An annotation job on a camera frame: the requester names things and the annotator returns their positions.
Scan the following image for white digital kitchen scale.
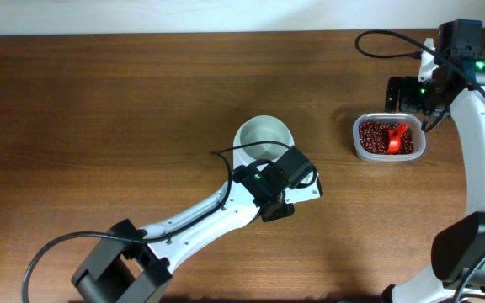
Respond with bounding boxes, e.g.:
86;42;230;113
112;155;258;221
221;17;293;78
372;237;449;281
232;133;252;168

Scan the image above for orange measuring scoop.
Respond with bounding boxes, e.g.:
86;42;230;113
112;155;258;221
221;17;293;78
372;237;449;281
386;123;408;155

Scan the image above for white bowl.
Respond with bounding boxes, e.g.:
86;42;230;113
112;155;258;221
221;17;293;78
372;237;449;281
237;115;295;164

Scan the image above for left black cable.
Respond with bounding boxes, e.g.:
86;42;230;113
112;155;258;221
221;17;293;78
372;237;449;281
21;141;319;303

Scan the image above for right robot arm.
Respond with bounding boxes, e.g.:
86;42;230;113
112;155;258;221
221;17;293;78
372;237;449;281
381;19;485;302

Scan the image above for clear plastic container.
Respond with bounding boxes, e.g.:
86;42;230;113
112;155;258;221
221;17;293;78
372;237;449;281
352;113;426;162

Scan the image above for black cable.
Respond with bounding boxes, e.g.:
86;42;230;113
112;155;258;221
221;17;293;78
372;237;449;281
21;141;319;303
354;29;485;303

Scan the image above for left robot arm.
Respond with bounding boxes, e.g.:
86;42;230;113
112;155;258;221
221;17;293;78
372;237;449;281
71;146;322;303

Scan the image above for red beans in container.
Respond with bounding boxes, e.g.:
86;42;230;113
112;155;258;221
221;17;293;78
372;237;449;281
358;121;414;155

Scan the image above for right black cable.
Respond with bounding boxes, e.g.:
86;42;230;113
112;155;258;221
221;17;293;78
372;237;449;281
354;29;485;303

